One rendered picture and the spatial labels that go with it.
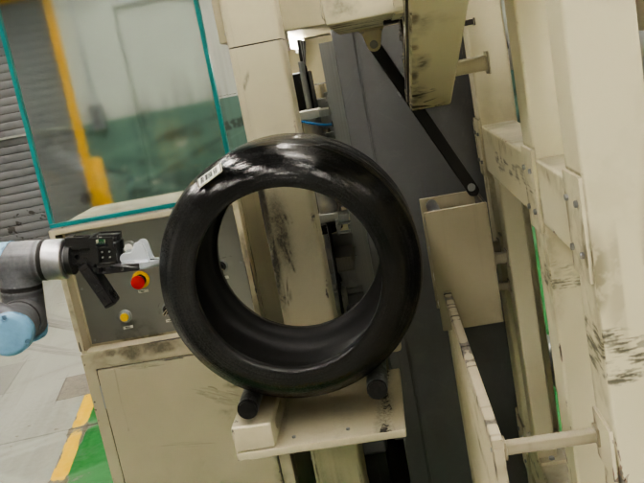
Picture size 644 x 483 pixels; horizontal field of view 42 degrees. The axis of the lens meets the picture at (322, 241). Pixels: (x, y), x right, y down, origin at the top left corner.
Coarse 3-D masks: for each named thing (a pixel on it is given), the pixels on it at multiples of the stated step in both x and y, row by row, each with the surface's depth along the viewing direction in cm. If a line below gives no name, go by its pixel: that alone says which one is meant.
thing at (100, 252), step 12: (72, 240) 182; (84, 240) 182; (96, 240) 182; (108, 240) 180; (120, 240) 185; (72, 252) 183; (84, 252) 183; (96, 252) 180; (108, 252) 181; (120, 252) 186; (72, 264) 183; (96, 264) 182; (108, 264) 181
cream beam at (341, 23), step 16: (320, 0) 137; (336, 0) 136; (352, 0) 136; (368, 0) 136; (384, 0) 136; (400, 0) 135; (336, 16) 136; (352, 16) 136; (368, 16) 136; (384, 16) 144; (400, 16) 150; (336, 32) 174; (352, 32) 193
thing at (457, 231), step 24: (432, 216) 198; (456, 216) 198; (480, 216) 198; (432, 240) 199; (456, 240) 199; (480, 240) 199; (432, 264) 201; (456, 264) 200; (480, 264) 200; (456, 288) 202; (480, 288) 201; (480, 312) 203
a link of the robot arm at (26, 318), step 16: (0, 304) 173; (16, 304) 177; (0, 320) 168; (16, 320) 169; (32, 320) 174; (0, 336) 169; (16, 336) 170; (32, 336) 172; (0, 352) 169; (16, 352) 170
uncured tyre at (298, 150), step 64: (192, 192) 171; (320, 192) 166; (384, 192) 169; (192, 256) 171; (384, 256) 169; (192, 320) 174; (256, 320) 202; (384, 320) 172; (256, 384) 177; (320, 384) 176
